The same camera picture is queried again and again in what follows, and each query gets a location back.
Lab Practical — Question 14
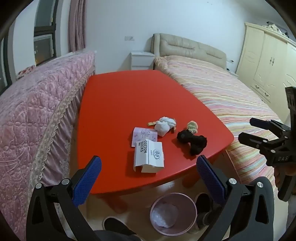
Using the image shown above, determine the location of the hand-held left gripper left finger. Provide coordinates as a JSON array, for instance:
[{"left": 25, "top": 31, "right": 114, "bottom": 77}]
[{"left": 26, "top": 155, "right": 102, "bottom": 241}]

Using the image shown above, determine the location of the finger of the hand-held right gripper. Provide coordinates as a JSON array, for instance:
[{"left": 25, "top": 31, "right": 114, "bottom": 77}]
[
  {"left": 250, "top": 118, "right": 291, "bottom": 139},
  {"left": 238, "top": 132, "right": 281, "bottom": 158}
]

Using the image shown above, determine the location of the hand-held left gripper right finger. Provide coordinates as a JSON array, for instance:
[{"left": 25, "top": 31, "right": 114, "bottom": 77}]
[{"left": 196, "top": 155, "right": 275, "bottom": 241}]

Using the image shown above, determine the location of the black sock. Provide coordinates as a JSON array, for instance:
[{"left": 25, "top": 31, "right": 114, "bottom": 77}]
[{"left": 177, "top": 130, "right": 207, "bottom": 156}]

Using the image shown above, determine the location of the pink waste bin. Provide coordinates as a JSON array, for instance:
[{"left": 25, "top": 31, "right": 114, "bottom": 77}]
[{"left": 150, "top": 193, "right": 198, "bottom": 236}]

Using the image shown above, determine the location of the green beige scrunchie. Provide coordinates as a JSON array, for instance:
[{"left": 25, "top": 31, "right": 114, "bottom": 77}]
[{"left": 187, "top": 120, "right": 199, "bottom": 134}]

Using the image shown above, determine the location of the white cardboard box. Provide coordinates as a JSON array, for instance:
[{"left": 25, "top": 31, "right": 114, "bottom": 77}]
[{"left": 133, "top": 139, "right": 165, "bottom": 174}]

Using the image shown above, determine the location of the pink paper packet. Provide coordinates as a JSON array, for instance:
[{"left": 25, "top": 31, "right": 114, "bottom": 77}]
[{"left": 131, "top": 127, "right": 158, "bottom": 147}]

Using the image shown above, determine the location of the white cloth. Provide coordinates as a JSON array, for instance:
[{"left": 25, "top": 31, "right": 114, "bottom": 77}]
[{"left": 154, "top": 116, "right": 177, "bottom": 137}]

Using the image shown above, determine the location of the person's right hand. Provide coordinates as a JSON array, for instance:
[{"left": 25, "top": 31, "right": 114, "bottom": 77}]
[{"left": 273, "top": 166, "right": 282, "bottom": 186}]

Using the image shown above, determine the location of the black slipper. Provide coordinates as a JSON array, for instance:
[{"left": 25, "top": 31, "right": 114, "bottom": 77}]
[
  {"left": 195, "top": 193, "right": 211, "bottom": 214},
  {"left": 104, "top": 217, "right": 137, "bottom": 236}
]

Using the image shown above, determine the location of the cream wardrobe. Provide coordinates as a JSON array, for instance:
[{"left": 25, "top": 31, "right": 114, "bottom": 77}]
[{"left": 236, "top": 22, "right": 296, "bottom": 123}]

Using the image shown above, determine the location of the pink quilted cover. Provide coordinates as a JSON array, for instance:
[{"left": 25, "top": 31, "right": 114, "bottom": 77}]
[{"left": 0, "top": 51, "right": 96, "bottom": 239}]

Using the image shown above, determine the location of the red table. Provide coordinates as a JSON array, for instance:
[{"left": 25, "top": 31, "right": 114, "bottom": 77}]
[{"left": 77, "top": 70, "right": 234, "bottom": 214}]

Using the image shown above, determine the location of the beige padded headboard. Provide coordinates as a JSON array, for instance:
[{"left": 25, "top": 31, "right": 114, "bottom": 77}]
[{"left": 150, "top": 33, "right": 227, "bottom": 70}]

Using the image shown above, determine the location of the pink folded cloth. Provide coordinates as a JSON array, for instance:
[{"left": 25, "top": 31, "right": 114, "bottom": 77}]
[{"left": 17, "top": 65, "right": 36, "bottom": 77}]

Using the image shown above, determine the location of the white nightstand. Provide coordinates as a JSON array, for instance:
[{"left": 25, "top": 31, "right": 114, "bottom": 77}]
[{"left": 129, "top": 51, "right": 155, "bottom": 71}]

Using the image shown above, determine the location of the dark framed window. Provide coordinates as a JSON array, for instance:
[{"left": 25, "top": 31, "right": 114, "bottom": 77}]
[{"left": 0, "top": 0, "right": 58, "bottom": 90}]

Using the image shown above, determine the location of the pink curtain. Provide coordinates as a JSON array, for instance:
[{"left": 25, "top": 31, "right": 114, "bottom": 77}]
[{"left": 69, "top": 0, "right": 87, "bottom": 53}]

